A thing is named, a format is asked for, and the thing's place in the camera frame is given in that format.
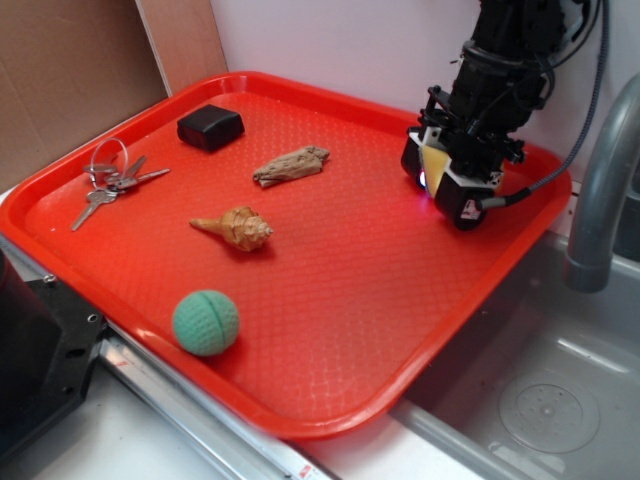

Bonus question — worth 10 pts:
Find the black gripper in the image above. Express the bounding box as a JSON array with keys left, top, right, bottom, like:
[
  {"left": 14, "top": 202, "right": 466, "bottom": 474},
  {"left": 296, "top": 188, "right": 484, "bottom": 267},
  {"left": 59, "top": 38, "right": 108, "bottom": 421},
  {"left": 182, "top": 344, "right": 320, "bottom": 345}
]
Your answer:
[{"left": 400, "top": 85, "right": 525, "bottom": 230}]

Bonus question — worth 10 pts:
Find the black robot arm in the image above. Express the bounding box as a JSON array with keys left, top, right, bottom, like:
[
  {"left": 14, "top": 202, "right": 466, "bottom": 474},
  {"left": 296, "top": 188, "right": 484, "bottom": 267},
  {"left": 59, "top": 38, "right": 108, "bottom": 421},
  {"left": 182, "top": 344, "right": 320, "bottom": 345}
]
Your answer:
[{"left": 401, "top": 1, "right": 603, "bottom": 231}]

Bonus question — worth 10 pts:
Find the brown driftwood piece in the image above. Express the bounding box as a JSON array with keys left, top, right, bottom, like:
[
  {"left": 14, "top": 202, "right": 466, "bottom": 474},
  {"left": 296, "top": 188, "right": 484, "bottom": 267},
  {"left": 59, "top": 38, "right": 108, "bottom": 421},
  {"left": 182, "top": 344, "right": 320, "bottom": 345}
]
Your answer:
[{"left": 252, "top": 145, "right": 330, "bottom": 188}]

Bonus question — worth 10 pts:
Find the grey sink faucet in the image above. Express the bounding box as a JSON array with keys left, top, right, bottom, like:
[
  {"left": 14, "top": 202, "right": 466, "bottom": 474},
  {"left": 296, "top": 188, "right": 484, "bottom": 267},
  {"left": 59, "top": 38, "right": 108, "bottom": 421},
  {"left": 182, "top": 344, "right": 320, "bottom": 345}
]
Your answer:
[{"left": 563, "top": 76, "right": 639, "bottom": 293}]

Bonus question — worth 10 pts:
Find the red plastic tray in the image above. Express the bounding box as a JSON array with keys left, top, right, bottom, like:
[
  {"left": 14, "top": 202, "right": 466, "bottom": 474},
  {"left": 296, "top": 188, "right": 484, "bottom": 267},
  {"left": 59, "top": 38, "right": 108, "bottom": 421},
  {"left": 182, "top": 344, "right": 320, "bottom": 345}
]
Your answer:
[{"left": 1, "top": 73, "right": 572, "bottom": 440}]

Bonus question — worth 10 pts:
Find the tan conch seashell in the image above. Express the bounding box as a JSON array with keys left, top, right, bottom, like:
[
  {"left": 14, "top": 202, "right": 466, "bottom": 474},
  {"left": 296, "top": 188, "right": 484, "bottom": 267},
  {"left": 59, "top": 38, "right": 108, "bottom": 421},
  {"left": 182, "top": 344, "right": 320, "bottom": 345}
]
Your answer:
[{"left": 189, "top": 206, "right": 274, "bottom": 252}]

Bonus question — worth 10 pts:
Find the black rectangular block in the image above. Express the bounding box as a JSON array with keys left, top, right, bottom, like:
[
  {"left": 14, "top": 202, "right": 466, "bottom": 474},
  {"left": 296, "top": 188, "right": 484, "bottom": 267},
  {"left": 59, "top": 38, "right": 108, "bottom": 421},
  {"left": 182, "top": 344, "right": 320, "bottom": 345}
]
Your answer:
[{"left": 177, "top": 105, "right": 245, "bottom": 152}]

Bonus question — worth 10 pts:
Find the grey sink basin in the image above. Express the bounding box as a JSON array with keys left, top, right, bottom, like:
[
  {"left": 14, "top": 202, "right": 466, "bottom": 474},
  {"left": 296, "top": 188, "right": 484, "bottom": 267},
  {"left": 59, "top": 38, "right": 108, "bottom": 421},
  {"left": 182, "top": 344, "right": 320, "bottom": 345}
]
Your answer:
[{"left": 392, "top": 234, "right": 639, "bottom": 479}]

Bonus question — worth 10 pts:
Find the green foam ball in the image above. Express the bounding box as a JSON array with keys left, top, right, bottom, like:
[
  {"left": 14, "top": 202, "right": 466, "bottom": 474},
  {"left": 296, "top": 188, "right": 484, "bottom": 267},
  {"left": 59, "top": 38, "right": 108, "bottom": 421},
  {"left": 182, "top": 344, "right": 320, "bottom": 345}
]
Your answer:
[{"left": 172, "top": 290, "right": 240, "bottom": 357}]

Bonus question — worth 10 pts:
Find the bunch of silver keys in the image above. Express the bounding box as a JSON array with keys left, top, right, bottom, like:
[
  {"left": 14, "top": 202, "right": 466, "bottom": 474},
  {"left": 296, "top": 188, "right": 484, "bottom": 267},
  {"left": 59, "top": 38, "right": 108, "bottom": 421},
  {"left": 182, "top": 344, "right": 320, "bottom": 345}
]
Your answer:
[{"left": 71, "top": 137, "right": 171, "bottom": 232}]

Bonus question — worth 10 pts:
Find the brown cardboard panel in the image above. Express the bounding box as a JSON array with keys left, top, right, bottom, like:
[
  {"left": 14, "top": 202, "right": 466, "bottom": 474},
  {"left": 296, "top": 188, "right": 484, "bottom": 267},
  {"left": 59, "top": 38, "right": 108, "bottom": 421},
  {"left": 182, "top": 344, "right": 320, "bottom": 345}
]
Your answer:
[{"left": 1, "top": 1, "right": 227, "bottom": 191}]

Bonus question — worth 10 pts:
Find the grey braided cable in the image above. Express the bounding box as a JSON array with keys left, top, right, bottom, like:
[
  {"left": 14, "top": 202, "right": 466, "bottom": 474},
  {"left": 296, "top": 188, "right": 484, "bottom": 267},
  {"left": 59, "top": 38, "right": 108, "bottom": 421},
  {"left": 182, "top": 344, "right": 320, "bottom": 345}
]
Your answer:
[{"left": 474, "top": 0, "right": 611, "bottom": 211}]

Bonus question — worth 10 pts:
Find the aluminium rail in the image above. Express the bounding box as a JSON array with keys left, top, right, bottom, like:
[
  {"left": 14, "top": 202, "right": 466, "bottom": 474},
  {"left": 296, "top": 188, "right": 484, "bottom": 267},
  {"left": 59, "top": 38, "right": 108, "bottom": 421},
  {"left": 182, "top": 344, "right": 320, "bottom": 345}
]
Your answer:
[{"left": 0, "top": 234, "right": 341, "bottom": 480}]

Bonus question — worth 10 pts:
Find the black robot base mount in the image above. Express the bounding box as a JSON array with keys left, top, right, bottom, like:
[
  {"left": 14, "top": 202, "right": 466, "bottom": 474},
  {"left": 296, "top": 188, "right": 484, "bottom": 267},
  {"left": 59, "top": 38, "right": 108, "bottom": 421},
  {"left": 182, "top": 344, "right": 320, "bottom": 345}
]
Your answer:
[{"left": 1, "top": 255, "right": 105, "bottom": 462}]

